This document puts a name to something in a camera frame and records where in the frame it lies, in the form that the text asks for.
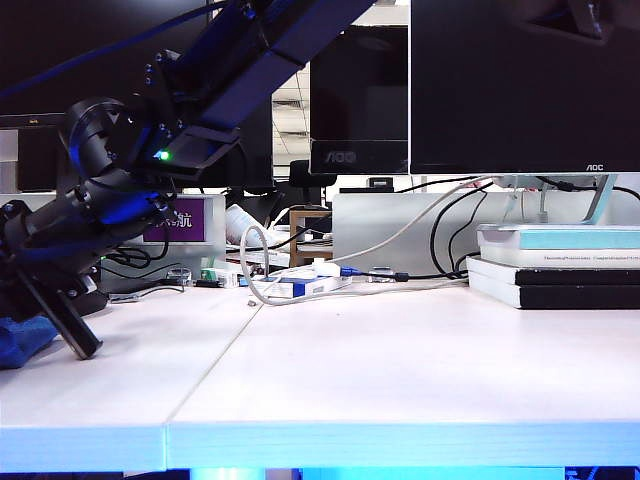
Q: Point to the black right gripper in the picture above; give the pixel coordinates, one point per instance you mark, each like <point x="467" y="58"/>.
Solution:
<point x="75" y="225"/>

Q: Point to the blue microfibre rag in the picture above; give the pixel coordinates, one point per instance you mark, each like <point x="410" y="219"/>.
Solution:
<point x="20" y="345"/>

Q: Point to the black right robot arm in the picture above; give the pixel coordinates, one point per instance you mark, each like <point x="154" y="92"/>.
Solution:
<point x="280" y="50"/>

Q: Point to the small clear container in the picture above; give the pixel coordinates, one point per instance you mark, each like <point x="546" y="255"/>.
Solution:
<point x="180" y="276"/>

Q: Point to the grey desk partition panel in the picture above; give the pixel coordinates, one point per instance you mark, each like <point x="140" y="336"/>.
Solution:
<point x="190" y="257"/>
<point x="380" y="225"/>

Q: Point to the small green white box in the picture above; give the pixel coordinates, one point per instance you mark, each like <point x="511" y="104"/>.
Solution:
<point x="212" y="276"/>

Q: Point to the purple name card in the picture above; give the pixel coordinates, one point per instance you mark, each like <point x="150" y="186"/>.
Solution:
<point x="192" y="222"/>

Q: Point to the purple name plate sign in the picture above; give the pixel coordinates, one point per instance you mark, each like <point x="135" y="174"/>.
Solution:
<point x="215" y="220"/>

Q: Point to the white plastic bottle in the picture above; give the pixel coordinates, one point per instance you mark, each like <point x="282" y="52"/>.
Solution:
<point x="240" y="222"/>

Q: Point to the stack of magazines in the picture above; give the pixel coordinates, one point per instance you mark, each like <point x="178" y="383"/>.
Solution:
<point x="272" y="257"/>

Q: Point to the blue and white box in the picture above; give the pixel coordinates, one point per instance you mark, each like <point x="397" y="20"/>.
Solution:
<point x="300" y="289"/>

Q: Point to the small wooden shelf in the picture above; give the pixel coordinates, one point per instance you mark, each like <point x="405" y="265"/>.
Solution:
<point x="295" y="235"/>

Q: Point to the white adapter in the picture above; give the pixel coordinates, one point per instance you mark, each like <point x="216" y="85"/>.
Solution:
<point x="327" y="267"/>

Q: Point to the black office chair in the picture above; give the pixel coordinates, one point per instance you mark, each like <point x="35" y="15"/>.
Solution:
<point x="305" y="175"/>

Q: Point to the black monitor with orange logo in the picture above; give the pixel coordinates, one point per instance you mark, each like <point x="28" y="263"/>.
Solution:
<point x="50" y="30"/>

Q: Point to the small grey device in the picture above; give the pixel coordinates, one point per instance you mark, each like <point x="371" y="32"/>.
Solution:
<point x="381" y="183"/>

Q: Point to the black AOC monitor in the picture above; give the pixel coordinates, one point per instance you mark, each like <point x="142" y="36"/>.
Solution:
<point x="357" y="100"/>

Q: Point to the white book printed spine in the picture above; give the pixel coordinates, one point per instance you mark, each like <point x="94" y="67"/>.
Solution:
<point x="525" y="258"/>

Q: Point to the silver-framed AOC monitor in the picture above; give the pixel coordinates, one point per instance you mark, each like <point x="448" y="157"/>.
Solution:
<point x="500" y="100"/>

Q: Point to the black spine book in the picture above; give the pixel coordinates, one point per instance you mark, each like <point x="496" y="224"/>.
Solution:
<point x="575" y="277"/>
<point x="575" y="297"/>

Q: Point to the teal cover book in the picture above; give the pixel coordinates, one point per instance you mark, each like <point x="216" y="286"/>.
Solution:
<point x="575" y="237"/>

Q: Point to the silver monitor stand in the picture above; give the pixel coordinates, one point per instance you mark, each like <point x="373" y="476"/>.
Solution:
<point x="602" y="200"/>

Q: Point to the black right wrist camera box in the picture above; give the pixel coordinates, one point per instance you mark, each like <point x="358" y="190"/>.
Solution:
<point x="200" y="150"/>

